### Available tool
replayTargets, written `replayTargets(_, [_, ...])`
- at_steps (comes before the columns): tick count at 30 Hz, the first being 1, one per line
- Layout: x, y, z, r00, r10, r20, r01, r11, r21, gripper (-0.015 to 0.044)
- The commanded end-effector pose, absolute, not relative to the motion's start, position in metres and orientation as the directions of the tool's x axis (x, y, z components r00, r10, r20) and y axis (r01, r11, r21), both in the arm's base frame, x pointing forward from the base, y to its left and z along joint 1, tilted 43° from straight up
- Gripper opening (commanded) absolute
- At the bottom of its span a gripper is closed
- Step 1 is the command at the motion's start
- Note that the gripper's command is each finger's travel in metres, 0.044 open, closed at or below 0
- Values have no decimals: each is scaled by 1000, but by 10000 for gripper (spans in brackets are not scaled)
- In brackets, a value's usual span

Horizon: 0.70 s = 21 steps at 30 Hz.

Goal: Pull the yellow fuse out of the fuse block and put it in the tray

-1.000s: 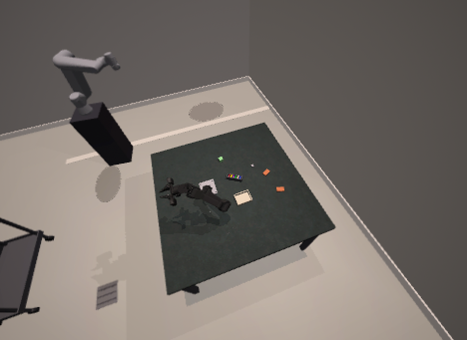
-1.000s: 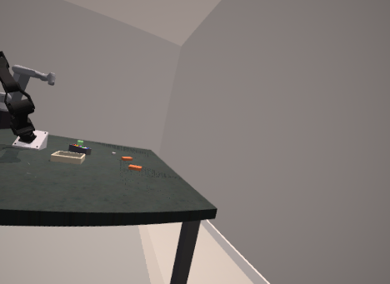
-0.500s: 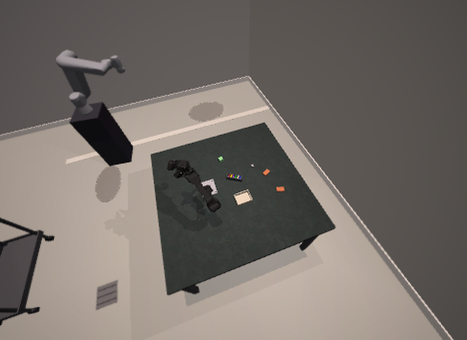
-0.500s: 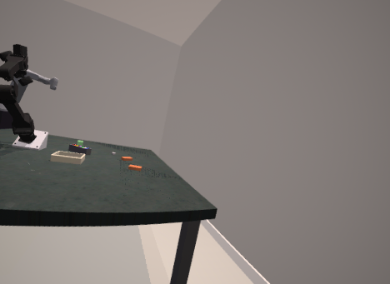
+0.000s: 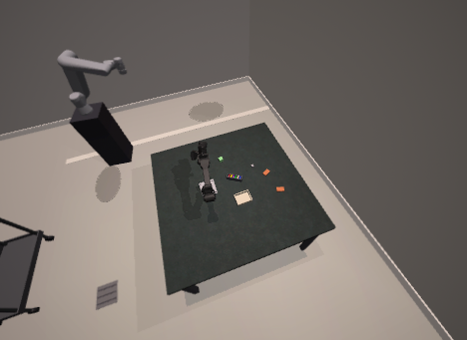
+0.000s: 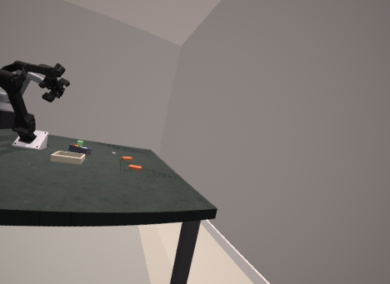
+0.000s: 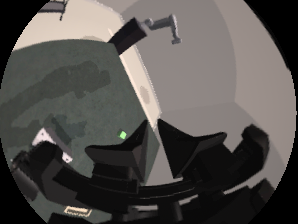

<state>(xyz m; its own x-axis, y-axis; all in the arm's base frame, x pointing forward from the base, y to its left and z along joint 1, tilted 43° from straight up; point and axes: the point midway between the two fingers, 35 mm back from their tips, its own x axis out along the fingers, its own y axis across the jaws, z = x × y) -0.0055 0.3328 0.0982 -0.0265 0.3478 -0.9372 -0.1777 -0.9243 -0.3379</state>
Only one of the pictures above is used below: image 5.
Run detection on beige rectangular tray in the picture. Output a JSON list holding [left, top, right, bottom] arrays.
[[233, 190, 252, 206]]

